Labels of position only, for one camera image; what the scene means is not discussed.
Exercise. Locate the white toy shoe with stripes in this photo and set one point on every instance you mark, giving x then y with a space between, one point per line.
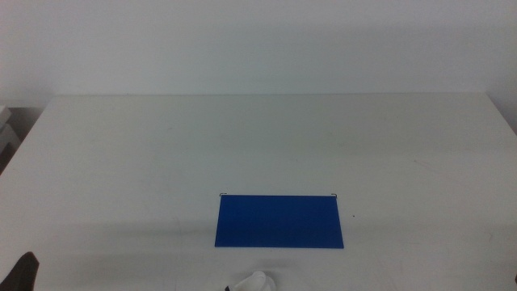
252 283

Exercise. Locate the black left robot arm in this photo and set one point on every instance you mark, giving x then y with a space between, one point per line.
20 275

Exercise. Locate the blue rectangular mat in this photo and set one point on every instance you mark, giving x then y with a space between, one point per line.
278 222

